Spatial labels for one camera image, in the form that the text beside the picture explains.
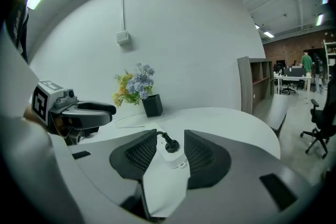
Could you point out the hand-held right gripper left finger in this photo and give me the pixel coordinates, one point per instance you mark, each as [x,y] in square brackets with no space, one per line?
[134,157]

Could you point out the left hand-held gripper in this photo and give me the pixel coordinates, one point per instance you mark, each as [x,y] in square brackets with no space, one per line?
[42,102]

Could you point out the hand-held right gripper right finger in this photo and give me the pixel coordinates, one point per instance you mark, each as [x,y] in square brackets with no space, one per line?
[207,162]

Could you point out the white paper strip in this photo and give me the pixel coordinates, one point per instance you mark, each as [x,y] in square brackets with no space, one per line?
[176,160]

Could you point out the person's left forearm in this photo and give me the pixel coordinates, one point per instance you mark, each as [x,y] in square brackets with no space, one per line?
[29,115]

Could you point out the person's left hand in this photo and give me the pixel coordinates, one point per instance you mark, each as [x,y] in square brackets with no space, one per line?
[61,126]

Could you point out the artificial flower bouquet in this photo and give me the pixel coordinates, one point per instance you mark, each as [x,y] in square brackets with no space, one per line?
[136,84]

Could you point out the black square vase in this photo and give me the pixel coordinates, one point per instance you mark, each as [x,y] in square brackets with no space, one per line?
[152,105]

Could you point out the grey desk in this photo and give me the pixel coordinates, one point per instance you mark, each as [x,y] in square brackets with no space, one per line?
[273,110]

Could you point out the grey open bookshelf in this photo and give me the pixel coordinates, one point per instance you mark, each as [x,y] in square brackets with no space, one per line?
[245,86]

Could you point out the small black office chair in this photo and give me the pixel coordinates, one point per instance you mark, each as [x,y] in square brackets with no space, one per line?
[288,89]

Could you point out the person's dark shirt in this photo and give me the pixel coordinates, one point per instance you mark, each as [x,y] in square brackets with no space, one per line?
[18,31]

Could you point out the white office desk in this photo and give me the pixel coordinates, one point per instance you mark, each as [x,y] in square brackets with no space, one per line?
[291,77]

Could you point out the white shelf rack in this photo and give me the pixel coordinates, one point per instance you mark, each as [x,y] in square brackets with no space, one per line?
[330,57]

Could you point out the white wall junction box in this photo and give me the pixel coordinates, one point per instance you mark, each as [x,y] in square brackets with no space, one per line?
[123,37]

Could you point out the white wall conduit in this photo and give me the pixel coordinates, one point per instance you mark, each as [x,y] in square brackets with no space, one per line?
[123,8]

